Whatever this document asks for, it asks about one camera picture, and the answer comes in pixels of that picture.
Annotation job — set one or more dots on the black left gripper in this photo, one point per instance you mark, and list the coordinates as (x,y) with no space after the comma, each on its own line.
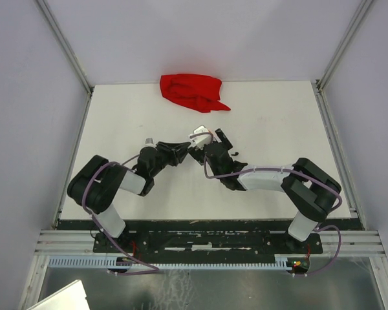
(171,148)

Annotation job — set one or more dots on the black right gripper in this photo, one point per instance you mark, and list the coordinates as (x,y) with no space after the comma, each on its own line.
(198,154)

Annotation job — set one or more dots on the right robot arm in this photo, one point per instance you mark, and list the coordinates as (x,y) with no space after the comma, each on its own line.
(313,192)

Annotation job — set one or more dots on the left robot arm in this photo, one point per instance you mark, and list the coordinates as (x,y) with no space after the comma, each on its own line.
(97,183)

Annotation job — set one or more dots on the red crumpled cloth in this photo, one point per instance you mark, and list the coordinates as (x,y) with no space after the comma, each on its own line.
(193,91)

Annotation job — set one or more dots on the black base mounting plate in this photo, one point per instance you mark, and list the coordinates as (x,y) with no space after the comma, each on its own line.
(180,242)

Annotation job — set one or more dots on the metal sheet plate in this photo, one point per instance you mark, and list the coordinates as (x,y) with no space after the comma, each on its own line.
(72,296)

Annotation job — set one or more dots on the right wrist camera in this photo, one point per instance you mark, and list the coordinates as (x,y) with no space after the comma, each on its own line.
(201,137)

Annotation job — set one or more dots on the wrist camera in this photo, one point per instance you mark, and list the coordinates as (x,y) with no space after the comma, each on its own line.
(149,141)
(201,137)

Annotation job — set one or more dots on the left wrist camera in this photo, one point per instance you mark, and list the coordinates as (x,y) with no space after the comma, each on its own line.
(149,141)

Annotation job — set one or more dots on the right aluminium corner post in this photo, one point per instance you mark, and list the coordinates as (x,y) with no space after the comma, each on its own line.
(356,22)

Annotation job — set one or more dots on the aluminium corner post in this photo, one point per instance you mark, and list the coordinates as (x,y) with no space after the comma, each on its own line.
(50,19)
(356,22)

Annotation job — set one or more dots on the aluminium frame rail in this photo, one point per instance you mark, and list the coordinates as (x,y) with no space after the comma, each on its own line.
(353,243)

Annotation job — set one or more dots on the left aluminium corner post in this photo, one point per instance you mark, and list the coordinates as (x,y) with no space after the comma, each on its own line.
(50,19)

